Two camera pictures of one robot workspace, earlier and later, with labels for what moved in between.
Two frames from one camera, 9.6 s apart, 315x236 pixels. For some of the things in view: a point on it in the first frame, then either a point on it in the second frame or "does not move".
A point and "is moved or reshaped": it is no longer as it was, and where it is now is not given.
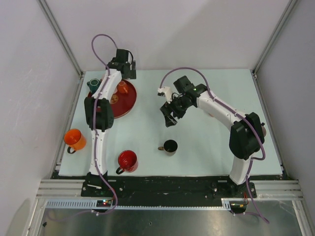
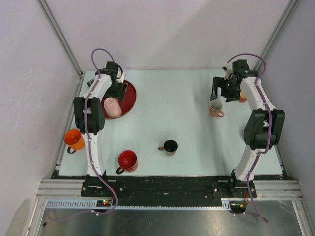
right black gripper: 167,110 to 218,82
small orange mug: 122,87 is moved or reshaped
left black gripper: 130,75 to 119,94
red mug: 128,161 does not move
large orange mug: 76,140 does not move
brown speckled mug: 170,147 does not move
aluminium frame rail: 61,190 does not move
